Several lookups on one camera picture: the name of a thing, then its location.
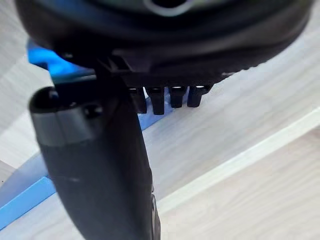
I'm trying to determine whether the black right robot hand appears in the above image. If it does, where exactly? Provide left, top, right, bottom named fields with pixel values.
left=13, top=0, right=313, bottom=240

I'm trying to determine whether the blue file folder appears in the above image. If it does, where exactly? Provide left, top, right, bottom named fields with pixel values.
left=0, top=38, right=187, bottom=217

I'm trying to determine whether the light wood grain cabinet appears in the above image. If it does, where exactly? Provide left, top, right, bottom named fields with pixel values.
left=0, top=0, right=320, bottom=240

